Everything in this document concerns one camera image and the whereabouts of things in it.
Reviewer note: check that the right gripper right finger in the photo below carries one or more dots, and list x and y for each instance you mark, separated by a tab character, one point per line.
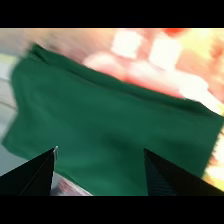
173	180

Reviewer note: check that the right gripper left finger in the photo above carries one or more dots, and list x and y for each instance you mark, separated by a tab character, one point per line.
33	178

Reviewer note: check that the green T-shirt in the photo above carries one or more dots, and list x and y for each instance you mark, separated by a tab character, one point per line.
110	133

